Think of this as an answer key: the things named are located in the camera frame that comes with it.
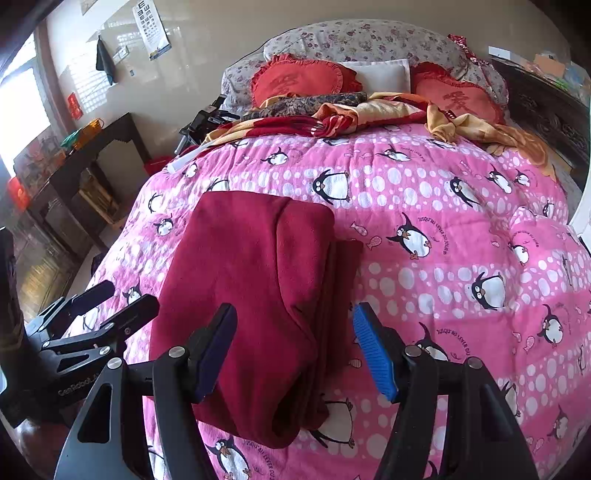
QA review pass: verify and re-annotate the wall calendar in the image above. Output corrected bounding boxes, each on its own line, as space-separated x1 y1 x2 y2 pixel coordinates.
132 0 171 61

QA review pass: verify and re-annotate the small wooden chair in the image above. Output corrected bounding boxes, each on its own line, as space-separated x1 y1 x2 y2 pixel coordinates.
78 165 127 226

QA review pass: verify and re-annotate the dark leopard print cloth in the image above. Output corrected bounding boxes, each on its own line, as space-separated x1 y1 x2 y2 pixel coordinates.
242 91 368 121

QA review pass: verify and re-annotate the dark red garment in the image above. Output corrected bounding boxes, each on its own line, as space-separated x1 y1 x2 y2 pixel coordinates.
149 191 363 449

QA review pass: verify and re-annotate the red heart pillow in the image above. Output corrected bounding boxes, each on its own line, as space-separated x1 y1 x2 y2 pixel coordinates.
250 54 363 107
411 62 505 124

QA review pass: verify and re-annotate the dark wooden desk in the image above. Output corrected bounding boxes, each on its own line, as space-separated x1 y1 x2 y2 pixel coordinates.
27 112 151 262

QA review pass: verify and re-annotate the dark carved wooden cabinet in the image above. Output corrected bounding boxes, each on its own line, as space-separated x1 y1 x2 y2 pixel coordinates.
492 59 590 189

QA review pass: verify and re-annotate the right red heart pillow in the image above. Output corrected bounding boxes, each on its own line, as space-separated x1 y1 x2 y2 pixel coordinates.
411 62 505 124

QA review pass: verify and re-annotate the pink penguin blanket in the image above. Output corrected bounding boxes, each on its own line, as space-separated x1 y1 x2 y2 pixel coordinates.
70 125 590 479

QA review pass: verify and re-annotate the white plastic tube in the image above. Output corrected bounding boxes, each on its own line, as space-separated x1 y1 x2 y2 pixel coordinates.
165 146 211 174

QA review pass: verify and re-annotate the left red heart pillow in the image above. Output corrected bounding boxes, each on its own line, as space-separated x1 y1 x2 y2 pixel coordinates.
250 54 363 107

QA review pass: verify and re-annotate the white small pillow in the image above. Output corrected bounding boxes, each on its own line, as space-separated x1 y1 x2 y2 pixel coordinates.
342 59 412 94

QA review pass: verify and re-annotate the yellow green bag on desk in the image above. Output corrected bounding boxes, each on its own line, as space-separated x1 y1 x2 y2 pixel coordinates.
60 118 104 152

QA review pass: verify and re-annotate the dark hanging cloth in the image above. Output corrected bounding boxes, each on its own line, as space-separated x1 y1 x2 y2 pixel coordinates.
95 36 116 86

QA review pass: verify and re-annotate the red wall decoration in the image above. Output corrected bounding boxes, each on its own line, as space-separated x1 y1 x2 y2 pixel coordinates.
66 92 83 120

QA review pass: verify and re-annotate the red yellow patterned blanket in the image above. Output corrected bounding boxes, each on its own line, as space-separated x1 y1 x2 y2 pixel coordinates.
204 92 557 180

